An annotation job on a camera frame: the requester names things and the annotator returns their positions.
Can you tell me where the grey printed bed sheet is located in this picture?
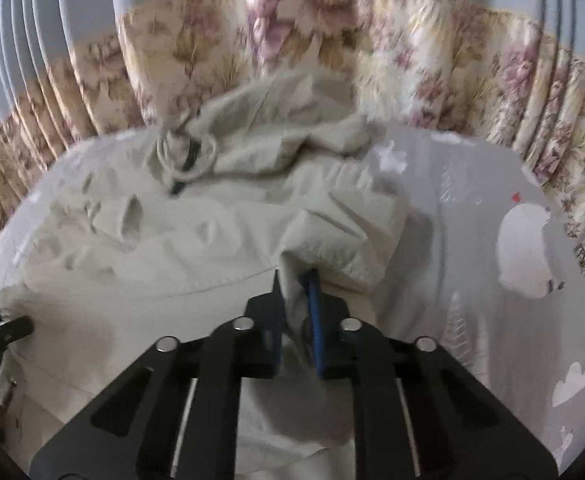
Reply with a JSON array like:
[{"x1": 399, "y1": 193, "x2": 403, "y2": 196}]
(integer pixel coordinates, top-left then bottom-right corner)
[{"x1": 0, "y1": 122, "x2": 585, "y2": 480}]

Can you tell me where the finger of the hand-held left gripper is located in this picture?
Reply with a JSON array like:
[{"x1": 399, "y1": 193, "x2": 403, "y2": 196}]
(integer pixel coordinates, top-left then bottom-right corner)
[{"x1": 0, "y1": 306, "x2": 34, "y2": 361}]

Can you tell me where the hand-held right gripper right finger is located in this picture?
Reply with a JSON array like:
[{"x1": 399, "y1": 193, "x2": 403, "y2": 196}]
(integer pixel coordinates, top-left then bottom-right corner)
[{"x1": 299, "y1": 269, "x2": 559, "y2": 480}]

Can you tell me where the beige drawstring garment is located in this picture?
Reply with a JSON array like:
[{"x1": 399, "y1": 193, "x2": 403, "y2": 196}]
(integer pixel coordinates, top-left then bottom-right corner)
[{"x1": 0, "y1": 41, "x2": 414, "y2": 479}]

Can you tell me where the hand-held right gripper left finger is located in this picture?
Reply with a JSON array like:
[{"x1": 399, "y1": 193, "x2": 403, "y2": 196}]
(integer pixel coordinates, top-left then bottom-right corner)
[{"x1": 29, "y1": 269, "x2": 285, "y2": 480}]

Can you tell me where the blue curtain with floral border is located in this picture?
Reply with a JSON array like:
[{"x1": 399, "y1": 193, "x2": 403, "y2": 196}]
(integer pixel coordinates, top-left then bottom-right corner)
[{"x1": 0, "y1": 0, "x2": 585, "y2": 292}]

